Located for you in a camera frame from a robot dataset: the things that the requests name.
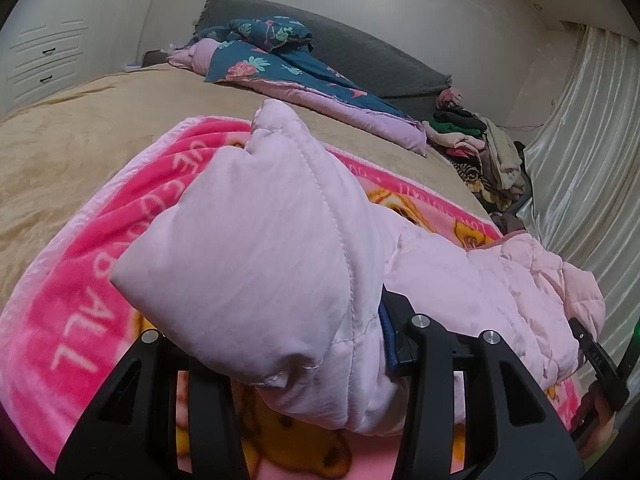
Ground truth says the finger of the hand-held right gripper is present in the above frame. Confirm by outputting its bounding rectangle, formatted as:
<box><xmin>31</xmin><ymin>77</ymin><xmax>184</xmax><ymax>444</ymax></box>
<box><xmin>569</xmin><ymin>317</ymin><xmax>631</xmax><ymax>412</ymax></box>

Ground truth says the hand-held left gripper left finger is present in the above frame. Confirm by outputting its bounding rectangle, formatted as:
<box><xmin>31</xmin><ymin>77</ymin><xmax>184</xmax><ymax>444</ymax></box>
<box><xmin>54</xmin><ymin>329</ymin><xmax>251</xmax><ymax>480</ymax></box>

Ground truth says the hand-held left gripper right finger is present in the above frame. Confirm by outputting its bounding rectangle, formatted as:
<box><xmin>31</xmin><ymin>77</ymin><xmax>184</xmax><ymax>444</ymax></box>
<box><xmin>377</xmin><ymin>287</ymin><xmax>587</xmax><ymax>480</ymax></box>

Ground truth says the pink quilted jacket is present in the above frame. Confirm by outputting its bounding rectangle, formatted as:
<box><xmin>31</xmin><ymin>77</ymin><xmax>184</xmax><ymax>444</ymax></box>
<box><xmin>109</xmin><ymin>99</ymin><xmax>607</xmax><ymax>436</ymax></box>

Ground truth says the pile of mixed clothes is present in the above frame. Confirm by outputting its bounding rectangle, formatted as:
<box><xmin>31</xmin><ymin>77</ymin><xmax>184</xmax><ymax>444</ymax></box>
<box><xmin>432</xmin><ymin>87</ymin><xmax>533</xmax><ymax>233</ymax></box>

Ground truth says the person's right hand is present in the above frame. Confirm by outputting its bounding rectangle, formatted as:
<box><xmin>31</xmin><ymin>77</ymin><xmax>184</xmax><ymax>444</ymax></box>
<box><xmin>575</xmin><ymin>389</ymin><xmax>620</xmax><ymax>445</ymax></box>

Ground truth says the pink printed blanket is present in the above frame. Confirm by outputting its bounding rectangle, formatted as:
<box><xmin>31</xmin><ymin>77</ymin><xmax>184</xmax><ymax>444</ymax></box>
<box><xmin>0</xmin><ymin>116</ymin><xmax>591</xmax><ymax>480</ymax></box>

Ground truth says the cream satin curtain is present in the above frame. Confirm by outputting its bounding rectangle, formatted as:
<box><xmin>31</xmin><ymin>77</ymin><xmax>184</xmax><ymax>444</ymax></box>
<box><xmin>515</xmin><ymin>22</ymin><xmax>640</xmax><ymax>361</ymax></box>

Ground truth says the tan bedspread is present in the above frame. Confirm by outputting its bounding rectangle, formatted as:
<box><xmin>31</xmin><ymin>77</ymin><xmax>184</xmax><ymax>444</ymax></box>
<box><xmin>0</xmin><ymin>62</ymin><xmax>496</xmax><ymax>311</ymax></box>

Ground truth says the grey padded headboard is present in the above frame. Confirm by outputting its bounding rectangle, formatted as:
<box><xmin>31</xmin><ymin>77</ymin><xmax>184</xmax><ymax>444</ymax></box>
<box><xmin>197</xmin><ymin>0</ymin><xmax>453</xmax><ymax>111</ymax></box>

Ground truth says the teal floral quilt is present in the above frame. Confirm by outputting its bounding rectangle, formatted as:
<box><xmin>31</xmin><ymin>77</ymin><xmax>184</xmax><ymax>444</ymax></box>
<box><xmin>167</xmin><ymin>16</ymin><xmax>428</xmax><ymax>157</ymax></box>

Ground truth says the white wardrobe with drawers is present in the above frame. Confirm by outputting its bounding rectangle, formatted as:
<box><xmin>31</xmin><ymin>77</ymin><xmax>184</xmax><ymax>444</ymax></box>
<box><xmin>0</xmin><ymin>0</ymin><xmax>166</xmax><ymax>116</ymax></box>

